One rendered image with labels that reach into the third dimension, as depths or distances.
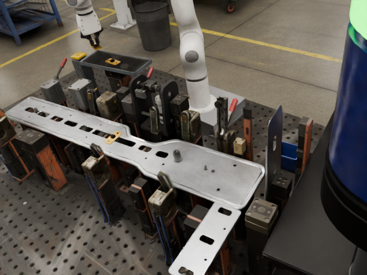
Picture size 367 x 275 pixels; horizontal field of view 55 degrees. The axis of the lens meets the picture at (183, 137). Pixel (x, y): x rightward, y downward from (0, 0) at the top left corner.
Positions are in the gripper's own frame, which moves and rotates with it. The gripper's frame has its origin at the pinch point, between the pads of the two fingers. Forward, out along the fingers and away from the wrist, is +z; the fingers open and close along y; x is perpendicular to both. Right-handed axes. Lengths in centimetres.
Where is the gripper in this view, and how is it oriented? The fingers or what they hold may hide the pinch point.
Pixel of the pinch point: (94, 42)
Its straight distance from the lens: 189.3
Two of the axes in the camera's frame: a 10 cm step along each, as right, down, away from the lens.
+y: -8.2, 4.4, -3.6
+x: 5.5, 4.7, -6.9
